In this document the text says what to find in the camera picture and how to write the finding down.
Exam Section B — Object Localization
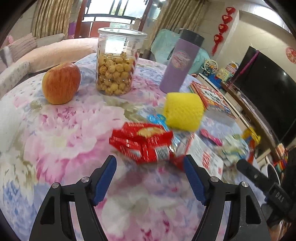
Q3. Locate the white red milk carton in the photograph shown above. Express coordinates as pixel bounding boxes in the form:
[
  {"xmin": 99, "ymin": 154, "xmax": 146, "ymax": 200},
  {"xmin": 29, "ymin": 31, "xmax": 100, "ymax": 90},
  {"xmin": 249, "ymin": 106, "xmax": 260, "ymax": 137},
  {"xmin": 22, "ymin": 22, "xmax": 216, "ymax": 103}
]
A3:
[{"xmin": 172, "ymin": 133, "xmax": 224, "ymax": 176}]

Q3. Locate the red snack packet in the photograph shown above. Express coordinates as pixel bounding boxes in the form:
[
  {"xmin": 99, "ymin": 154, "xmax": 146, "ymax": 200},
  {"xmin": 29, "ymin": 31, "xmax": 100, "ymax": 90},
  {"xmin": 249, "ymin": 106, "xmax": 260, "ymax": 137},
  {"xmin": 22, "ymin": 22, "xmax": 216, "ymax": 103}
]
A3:
[{"xmin": 109, "ymin": 122, "xmax": 175, "ymax": 164}]

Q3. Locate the yellow foam fruit net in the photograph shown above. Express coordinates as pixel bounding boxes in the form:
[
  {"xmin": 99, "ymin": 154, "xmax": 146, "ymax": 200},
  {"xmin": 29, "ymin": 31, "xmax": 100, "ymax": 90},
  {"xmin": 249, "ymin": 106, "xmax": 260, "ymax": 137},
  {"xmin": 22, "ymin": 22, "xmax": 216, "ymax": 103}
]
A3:
[{"xmin": 163, "ymin": 92, "xmax": 204, "ymax": 132}]

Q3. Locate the light blue candy wrapper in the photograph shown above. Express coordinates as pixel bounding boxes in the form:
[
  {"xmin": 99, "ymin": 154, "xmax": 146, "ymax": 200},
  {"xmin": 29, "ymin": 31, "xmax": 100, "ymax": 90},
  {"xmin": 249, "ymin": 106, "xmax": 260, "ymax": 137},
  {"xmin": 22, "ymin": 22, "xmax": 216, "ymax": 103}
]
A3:
[{"xmin": 147, "ymin": 114, "xmax": 170, "ymax": 131}]

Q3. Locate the white black trash bin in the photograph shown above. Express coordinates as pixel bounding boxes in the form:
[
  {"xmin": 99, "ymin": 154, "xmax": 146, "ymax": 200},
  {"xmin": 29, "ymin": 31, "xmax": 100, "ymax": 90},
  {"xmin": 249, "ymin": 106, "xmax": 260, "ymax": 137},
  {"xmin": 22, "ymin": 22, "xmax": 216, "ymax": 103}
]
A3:
[{"xmin": 260, "ymin": 162, "xmax": 280, "ymax": 185}]

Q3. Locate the yellow crumpled snack bag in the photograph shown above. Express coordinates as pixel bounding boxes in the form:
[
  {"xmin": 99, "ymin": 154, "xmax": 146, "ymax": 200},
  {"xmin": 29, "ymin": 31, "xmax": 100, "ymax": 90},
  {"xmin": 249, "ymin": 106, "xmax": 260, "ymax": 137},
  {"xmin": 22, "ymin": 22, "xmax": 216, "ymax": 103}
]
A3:
[{"xmin": 241, "ymin": 127, "xmax": 261, "ymax": 148}]

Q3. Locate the pink candy wrapper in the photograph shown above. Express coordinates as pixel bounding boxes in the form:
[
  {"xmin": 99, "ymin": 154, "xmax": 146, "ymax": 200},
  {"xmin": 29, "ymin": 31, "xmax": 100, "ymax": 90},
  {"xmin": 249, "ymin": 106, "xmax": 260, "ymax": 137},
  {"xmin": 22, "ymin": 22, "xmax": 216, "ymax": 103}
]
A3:
[{"xmin": 200, "ymin": 128, "xmax": 223, "ymax": 146}]

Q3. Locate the black television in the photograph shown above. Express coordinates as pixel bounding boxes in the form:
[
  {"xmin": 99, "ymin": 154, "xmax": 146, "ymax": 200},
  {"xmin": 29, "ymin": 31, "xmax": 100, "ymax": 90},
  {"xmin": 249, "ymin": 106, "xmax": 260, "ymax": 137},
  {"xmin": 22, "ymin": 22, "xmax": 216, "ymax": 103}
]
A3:
[{"xmin": 231, "ymin": 46, "xmax": 295, "ymax": 146}]

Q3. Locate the red apple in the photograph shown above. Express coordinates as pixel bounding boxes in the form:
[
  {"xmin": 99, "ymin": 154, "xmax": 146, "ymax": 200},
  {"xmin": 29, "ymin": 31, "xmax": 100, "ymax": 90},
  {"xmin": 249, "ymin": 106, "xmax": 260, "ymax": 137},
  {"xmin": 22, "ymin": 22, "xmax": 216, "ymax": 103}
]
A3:
[{"xmin": 42, "ymin": 63, "xmax": 81, "ymax": 105}]

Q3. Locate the toy ferris wheel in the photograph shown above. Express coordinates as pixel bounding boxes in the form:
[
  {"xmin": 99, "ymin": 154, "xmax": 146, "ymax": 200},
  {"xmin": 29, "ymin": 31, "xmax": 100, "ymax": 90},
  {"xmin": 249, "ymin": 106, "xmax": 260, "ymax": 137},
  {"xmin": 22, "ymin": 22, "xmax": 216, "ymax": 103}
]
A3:
[{"xmin": 202, "ymin": 59, "xmax": 218, "ymax": 76}]

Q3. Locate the pink sofa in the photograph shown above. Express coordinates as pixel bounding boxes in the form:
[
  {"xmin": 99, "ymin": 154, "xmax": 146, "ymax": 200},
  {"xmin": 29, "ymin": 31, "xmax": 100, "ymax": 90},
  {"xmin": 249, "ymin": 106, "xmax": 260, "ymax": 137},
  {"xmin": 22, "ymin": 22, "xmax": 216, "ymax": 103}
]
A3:
[{"xmin": 1, "ymin": 34, "xmax": 98, "ymax": 97}]

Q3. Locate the striped sofa cushion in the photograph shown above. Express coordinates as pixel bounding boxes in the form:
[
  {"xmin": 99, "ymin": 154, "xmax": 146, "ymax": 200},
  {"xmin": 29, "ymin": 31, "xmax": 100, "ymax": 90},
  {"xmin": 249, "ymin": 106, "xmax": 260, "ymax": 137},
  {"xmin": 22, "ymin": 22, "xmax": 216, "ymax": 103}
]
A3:
[{"xmin": 8, "ymin": 33, "xmax": 37, "ymax": 62}]

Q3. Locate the purple tumbler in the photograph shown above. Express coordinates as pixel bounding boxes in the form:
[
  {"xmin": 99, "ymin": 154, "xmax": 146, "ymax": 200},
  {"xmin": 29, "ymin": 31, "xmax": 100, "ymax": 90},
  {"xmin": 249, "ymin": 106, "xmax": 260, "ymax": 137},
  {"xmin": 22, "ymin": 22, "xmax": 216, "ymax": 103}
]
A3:
[{"xmin": 159, "ymin": 29, "xmax": 204, "ymax": 93}]

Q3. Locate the clear popcorn jar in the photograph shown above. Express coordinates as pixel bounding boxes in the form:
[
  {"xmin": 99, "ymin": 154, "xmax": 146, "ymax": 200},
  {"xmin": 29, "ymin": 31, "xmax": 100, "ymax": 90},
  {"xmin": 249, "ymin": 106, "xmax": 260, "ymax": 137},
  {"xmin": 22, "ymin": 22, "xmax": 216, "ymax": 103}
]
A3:
[{"xmin": 96, "ymin": 27, "xmax": 147, "ymax": 96}]

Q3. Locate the red hanging decoration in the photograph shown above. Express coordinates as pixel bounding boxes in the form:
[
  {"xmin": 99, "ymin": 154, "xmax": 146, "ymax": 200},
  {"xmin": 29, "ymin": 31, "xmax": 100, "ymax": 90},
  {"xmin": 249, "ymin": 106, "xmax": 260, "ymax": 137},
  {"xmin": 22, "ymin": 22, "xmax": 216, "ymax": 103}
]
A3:
[{"xmin": 211, "ymin": 6, "xmax": 236, "ymax": 56}]

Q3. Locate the teal covered furniture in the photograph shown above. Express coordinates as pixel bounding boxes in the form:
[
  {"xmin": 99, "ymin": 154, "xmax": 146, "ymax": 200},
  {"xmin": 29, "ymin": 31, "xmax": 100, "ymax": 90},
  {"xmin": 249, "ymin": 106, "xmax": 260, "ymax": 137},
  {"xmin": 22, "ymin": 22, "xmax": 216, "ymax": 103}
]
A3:
[{"xmin": 149, "ymin": 29, "xmax": 210, "ymax": 74}]

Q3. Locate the beige curtain left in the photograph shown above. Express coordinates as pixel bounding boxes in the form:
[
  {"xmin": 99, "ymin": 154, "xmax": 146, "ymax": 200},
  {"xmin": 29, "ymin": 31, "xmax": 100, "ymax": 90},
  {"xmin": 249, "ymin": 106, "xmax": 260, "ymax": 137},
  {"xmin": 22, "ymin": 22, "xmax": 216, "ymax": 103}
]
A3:
[{"xmin": 31, "ymin": 0, "xmax": 74, "ymax": 39}]

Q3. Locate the beige curtain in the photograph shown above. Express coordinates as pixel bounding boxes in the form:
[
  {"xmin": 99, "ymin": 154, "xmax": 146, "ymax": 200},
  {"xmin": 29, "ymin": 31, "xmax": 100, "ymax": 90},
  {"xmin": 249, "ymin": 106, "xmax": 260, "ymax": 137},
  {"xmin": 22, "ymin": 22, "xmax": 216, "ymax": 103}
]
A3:
[
  {"xmin": 31, "ymin": 0, "xmax": 74, "ymax": 39},
  {"xmin": 148, "ymin": 0, "xmax": 209, "ymax": 47}
]

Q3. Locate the beige curtain right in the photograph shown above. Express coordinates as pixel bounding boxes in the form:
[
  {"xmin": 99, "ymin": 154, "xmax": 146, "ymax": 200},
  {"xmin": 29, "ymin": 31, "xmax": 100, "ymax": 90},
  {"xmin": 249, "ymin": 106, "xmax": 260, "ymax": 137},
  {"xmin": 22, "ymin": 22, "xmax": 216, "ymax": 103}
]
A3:
[{"xmin": 148, "ymin": 0, "xmax": 209, "ymax": 47}]

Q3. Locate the rainbow stacking ring toy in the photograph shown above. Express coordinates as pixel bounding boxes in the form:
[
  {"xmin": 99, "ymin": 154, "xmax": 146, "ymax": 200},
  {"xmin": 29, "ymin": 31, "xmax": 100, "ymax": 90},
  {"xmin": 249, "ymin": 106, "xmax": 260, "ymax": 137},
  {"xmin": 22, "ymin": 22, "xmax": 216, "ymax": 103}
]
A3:
[{"xmin": 273, "ymin": 155, "xmax": 288, "ymax": 177}]

